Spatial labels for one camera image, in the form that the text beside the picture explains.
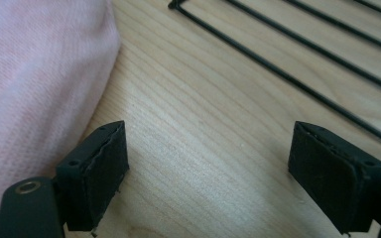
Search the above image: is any black wire rack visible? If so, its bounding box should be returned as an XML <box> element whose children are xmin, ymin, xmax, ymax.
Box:
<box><xmin>168</xmin><ymin>0</ymin><xmax>381</xmax><ymax>152</ymax></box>

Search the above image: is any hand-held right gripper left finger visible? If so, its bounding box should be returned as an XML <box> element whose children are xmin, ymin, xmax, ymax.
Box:
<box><xmin>55</xmin><ymin>120</ymin><xmax>130</xmax><ymax>237</ymax></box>

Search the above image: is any pink knit hat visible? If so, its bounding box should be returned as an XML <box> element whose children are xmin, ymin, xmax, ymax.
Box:
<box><xmin>0</xmin><ymin>0</ymin><xmax>122</xmax><ymax>220</ymax></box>

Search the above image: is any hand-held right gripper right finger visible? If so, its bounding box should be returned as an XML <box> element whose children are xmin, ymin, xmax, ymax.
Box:
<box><xmin>287</xmin><ymin>120</ymin><xmax>381</xmax><ymax>236</ymax></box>

